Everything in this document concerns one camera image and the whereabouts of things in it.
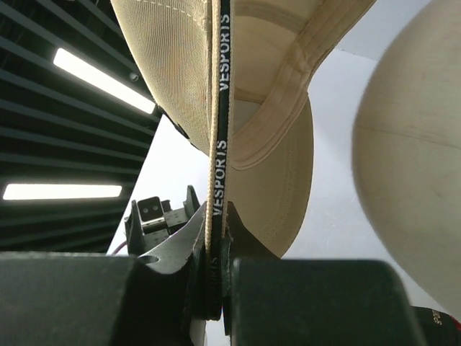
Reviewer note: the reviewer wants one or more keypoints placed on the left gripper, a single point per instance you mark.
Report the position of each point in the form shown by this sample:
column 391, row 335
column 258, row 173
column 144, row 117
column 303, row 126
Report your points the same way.
column 152, row 221

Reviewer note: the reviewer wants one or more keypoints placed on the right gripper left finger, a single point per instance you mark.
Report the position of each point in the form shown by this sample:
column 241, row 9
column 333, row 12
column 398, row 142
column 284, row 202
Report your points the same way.
column 92, row 299

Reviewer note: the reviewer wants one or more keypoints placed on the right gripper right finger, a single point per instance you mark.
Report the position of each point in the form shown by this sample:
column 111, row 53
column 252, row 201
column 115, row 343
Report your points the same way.
column 273, row 301

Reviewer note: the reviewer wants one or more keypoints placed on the beige cap black R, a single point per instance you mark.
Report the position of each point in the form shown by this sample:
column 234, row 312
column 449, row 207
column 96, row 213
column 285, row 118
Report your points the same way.
column 233, row 77

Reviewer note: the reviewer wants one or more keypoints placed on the black cap gold R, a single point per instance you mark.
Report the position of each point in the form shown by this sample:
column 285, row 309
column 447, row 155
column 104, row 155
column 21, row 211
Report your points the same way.
column 440, row 329

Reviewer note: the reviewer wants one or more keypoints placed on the ceiling light panel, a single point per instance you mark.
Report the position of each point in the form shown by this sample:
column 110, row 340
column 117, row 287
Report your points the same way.
column 99, row 79
column 59, row 191

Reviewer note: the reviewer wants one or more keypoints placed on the cream mannequin head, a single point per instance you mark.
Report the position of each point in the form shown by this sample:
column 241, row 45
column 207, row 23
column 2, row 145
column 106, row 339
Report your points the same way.
column 406, row 151

